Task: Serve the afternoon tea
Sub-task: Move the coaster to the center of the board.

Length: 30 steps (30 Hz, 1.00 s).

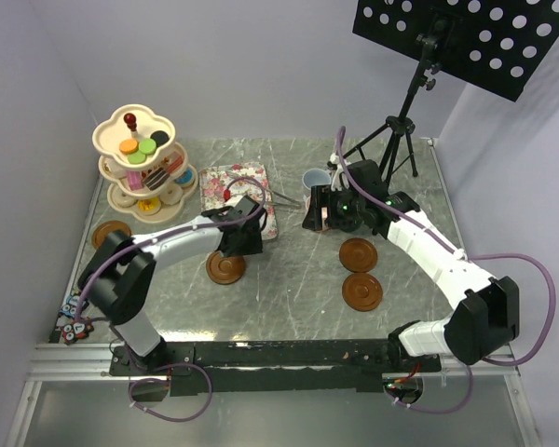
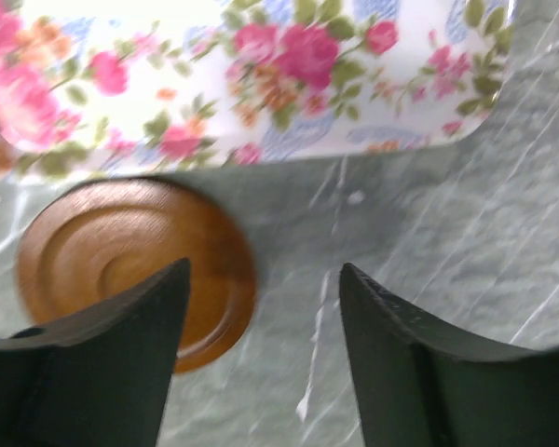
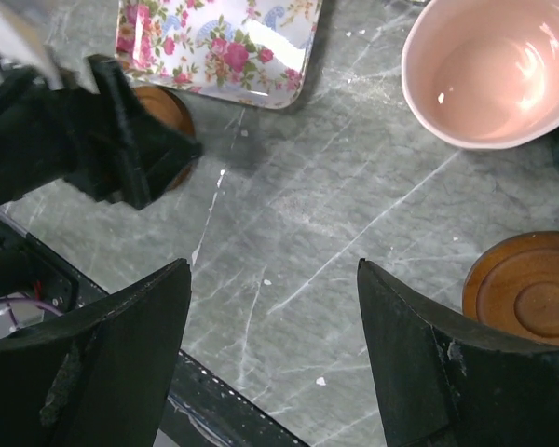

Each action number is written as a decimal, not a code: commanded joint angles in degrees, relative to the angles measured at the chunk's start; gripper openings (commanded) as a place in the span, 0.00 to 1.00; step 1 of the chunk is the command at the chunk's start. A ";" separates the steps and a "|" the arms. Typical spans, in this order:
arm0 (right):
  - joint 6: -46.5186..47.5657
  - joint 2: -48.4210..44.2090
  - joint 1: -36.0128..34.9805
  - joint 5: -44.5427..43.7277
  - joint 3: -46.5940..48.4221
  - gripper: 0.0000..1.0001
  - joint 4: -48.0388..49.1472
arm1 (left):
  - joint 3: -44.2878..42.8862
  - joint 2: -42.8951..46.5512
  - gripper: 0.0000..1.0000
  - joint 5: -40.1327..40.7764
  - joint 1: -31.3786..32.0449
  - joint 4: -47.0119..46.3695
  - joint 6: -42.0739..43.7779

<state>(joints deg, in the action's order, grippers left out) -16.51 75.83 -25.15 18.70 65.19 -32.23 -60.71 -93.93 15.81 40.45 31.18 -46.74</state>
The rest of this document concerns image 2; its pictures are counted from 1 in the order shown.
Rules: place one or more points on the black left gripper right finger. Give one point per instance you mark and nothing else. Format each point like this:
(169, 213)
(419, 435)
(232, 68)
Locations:
(421, 381)

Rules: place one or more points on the brown wooden coaster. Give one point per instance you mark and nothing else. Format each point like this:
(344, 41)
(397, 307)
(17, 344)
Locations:
(102, 238)

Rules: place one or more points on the floral serving tray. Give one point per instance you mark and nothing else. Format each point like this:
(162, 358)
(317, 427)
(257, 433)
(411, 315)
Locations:
(111, 88)

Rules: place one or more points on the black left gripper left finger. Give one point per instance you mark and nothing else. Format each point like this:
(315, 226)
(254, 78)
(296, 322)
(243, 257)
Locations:
(99, 377)

